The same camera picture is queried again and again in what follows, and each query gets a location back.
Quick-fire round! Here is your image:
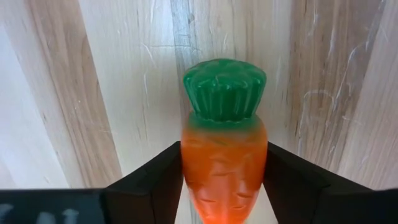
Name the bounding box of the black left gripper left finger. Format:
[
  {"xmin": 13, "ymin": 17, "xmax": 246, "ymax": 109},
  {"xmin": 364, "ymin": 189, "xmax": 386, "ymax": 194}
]
[{"xmin": 104, "ymin": 141, "xmax": 185, "ymax": 224}]

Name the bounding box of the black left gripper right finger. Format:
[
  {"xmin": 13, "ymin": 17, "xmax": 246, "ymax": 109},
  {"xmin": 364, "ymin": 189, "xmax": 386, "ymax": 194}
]
[{"xmin": 263, "ymin": 142, "xmax": 374, "ymax": 224}]

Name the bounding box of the orange toy carrot green top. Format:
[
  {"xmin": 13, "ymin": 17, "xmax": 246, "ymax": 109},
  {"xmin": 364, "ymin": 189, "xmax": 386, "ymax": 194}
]
[{"xmin": 180, "ymin": 58, "xmax": 269, "ymax": 224}]

